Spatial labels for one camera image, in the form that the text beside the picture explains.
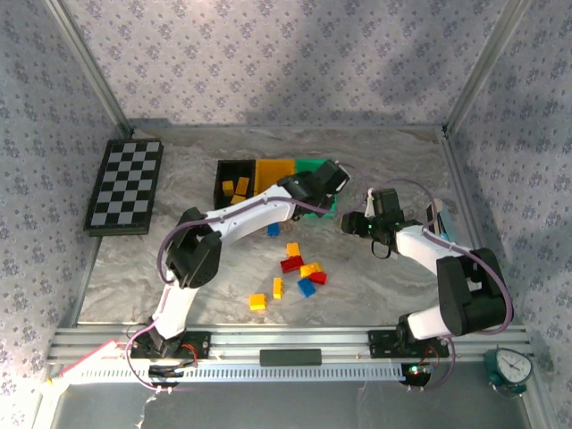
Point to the long yellow lego brick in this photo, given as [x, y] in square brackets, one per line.
[238, 199]
[311, 269]

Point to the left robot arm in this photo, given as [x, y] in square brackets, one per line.
[250, 216]

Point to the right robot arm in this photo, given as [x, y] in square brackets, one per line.
[465, 290]

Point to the green plastic bin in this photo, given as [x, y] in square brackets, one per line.
[308, 164]

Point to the yellow plastic bin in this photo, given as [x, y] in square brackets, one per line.
[272, 172]

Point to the beige and blue tool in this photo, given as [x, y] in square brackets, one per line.
[445, 225]

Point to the blue lego brick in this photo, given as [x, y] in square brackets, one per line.
[306, 286]
[273, 229]

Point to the long red lego brick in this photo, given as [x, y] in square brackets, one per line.
[291, 264]

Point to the narrow yellow lego brick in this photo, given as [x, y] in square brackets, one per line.
[277, 287]

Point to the black plastic bin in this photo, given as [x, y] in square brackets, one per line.
[221, 172]

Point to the black rectangular block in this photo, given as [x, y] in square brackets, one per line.
[290, 357]

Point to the circuit board with LED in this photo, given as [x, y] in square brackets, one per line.
[418, 375]

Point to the green dial timer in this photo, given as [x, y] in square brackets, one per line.
[514, 364]

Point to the black and grey chessboard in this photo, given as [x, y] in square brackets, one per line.
[125, 183]

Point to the pink flat strip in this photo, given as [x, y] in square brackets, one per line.
[89, 358]

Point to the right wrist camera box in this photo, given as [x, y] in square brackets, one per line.
[370, 205]

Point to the aluminium back rail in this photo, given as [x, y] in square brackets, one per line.
[290, 128]

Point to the aluminium side rail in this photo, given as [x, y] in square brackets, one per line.
[85, 286]
[460, 183]

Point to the aluminium front rail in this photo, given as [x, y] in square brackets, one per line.
[290, 337]

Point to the aluminium frame post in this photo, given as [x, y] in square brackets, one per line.
[97, 76]
[485, 67]

